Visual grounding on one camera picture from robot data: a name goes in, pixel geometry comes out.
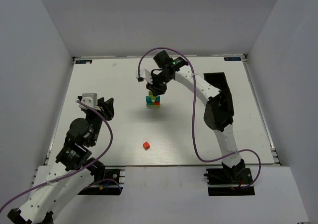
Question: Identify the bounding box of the black plastic bin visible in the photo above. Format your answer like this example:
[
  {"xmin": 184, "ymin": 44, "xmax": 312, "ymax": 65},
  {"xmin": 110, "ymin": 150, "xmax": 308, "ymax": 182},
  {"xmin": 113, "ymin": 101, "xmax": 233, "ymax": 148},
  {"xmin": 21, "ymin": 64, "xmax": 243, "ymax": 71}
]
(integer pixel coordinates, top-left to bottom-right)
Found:
[{"xmin": 203, "ymin": 72, "xmax": 230, "ymax": 92}]

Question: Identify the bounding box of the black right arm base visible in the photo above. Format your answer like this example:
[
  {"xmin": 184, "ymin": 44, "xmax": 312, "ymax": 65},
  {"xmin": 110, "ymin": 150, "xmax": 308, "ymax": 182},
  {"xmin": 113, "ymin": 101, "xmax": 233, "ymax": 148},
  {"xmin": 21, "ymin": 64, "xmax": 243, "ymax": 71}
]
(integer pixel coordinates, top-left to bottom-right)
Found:
[{"xmin": 203, "ymin": 168, "xmax": 255, "ymax": 197}]

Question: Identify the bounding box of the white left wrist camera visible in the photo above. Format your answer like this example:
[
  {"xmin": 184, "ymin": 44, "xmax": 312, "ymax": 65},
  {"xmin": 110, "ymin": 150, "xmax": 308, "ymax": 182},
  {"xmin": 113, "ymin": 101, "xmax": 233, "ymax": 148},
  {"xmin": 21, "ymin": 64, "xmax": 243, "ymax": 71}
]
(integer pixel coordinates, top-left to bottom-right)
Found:
[{"xmin": 76, "ymin": 93, "xmax": 98, "ymax": 110}]

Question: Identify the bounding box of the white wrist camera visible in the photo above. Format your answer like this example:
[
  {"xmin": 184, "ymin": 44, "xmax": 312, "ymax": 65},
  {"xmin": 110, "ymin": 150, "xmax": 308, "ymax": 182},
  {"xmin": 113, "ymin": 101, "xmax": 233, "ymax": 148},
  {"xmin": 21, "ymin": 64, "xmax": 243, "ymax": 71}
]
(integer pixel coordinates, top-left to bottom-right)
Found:
[
  {"xmin": 76, "ymin": 93, "xmax": 98, "ymax": 110},
  {"xmin": 136, "ymin": 69, "xmax": 152, "ymax": 84}
]

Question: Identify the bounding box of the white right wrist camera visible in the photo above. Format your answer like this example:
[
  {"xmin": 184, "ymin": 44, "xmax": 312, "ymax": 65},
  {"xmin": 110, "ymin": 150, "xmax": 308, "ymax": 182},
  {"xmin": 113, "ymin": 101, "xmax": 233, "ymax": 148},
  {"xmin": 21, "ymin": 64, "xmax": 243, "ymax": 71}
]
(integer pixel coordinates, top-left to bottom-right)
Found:
[{"xmin": 136, "ymin": 69, "xmax": 152, "ymax": 84}]

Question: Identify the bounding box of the blue table label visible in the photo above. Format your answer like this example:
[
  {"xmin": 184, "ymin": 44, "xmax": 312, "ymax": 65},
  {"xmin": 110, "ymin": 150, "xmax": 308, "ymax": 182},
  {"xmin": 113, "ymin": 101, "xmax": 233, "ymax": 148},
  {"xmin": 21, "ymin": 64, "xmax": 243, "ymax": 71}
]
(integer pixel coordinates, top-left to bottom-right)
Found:
[
  {"xmin": 224, "ymin": 57, "xmax": 241, "ymax": 62},
  {"xmin": 75, "ymin": 60, "xmax": 92, "ymax": 64}
]

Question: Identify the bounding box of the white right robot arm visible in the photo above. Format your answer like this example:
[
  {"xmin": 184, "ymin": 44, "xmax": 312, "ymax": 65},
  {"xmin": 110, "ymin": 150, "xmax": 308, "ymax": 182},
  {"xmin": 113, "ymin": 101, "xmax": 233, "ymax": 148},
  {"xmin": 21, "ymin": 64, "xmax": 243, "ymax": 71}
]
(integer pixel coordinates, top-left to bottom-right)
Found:
[{"xmin": 142, "ymin": 50, "xmax": 245, "ymax": 182}]

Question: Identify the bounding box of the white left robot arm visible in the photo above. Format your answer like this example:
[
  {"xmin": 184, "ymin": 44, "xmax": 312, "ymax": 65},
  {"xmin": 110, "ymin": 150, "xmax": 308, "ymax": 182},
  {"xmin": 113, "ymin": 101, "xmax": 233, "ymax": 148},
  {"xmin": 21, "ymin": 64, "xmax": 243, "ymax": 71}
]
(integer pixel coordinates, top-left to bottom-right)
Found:
[{"xmin": 7, "ymin": 93, "xmax": 114, "ymax": 224}]

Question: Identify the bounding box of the teal arch block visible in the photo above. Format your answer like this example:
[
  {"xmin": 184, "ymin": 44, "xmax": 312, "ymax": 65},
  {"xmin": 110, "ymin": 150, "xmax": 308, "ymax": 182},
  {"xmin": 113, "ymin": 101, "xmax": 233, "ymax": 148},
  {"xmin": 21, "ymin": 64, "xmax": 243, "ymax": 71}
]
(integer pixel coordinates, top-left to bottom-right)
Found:
[{"xmin": 146, "ymin": 96, "xmax": 160, "ymax": 104}]

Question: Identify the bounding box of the right blue table label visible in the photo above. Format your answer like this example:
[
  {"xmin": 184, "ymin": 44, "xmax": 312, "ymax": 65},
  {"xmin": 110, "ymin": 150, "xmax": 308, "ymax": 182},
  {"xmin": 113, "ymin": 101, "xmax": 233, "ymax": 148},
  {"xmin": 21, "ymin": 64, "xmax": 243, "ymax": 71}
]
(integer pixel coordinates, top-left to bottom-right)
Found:
[{"xmin": 224, "ymin": 57, "xmax": 241, "ymax": 62}]

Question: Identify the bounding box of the small green cube block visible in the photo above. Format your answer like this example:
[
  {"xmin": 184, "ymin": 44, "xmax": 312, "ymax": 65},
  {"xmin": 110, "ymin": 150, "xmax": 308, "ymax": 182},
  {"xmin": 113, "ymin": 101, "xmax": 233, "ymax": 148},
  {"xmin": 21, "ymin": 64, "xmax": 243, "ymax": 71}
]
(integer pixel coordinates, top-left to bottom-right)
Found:
[{"xmin": 148, "ymin": 91, "xmax": 155, "ymax": 97}]

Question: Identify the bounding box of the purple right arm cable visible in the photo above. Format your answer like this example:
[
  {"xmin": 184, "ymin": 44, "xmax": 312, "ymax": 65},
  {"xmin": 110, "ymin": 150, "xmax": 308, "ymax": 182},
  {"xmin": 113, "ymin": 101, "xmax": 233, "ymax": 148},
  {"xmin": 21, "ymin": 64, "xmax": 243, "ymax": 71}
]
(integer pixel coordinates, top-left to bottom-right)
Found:
[{"xmin": 137, "ymin": 47, "xmax": 261, "ymax": 190}]

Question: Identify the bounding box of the left blue table label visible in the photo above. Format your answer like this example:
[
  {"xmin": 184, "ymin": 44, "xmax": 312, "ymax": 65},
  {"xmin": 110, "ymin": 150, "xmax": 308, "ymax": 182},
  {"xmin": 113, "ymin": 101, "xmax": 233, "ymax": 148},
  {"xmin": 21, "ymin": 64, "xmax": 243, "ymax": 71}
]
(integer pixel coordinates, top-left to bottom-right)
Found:
[{"xmin": 75, "ymin": 60, "xmax": 92, "ymax": 64}]

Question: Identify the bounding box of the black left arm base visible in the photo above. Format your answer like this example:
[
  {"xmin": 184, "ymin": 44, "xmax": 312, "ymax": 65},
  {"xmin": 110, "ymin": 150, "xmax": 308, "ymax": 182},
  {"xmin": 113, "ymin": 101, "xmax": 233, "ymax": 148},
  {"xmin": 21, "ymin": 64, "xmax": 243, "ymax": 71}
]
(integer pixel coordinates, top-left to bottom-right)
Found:
[{"xmin": 79, "ymin": 167, "xmax": 125, "ymax": 196}]

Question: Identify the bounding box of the long green arch block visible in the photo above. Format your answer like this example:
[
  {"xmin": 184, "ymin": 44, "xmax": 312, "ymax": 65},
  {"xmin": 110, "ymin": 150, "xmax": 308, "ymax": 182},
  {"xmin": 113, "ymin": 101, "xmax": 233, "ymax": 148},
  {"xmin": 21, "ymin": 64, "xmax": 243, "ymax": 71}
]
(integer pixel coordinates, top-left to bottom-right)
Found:
[{"xmin": 146, "ymin": 104, "xmax": 160, "ymax": 109}]

